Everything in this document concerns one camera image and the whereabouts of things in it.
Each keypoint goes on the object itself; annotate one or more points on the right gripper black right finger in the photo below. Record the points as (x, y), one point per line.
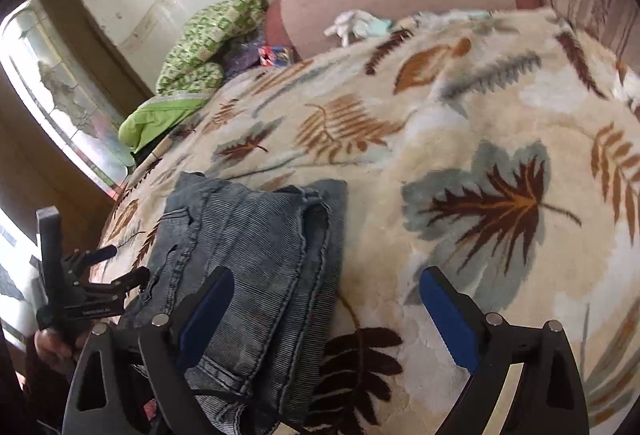
(485, 350)

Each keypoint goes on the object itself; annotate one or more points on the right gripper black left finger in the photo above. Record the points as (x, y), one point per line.
(172, 344)

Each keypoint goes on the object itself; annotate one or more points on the blue denim pants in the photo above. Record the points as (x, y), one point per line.
(285, 250)

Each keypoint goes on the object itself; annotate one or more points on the dark red sleeve forearm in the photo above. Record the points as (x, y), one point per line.
(33, 396)

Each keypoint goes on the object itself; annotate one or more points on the person's left hand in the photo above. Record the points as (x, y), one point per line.
(58, 355)

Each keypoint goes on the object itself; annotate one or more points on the beige leaf pattern blanket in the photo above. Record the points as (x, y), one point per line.
(503, 150)

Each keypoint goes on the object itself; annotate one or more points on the wooden framed window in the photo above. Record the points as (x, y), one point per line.
(65, 90)

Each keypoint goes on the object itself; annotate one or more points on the green patterned quilt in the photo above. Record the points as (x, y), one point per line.
(189, 75)

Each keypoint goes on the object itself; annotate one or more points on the purple plastic bag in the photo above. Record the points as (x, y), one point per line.
(241, 53)

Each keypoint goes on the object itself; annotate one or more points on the small colourful box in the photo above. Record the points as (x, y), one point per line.
(276, 56)

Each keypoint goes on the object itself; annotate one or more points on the white glove far right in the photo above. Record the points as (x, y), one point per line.
(432, 20)

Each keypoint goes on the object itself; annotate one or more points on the white glove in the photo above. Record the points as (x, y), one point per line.
(357, 25)
(432, 20)

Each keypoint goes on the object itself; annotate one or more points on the white glove near left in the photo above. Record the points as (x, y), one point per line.
(357, 25)

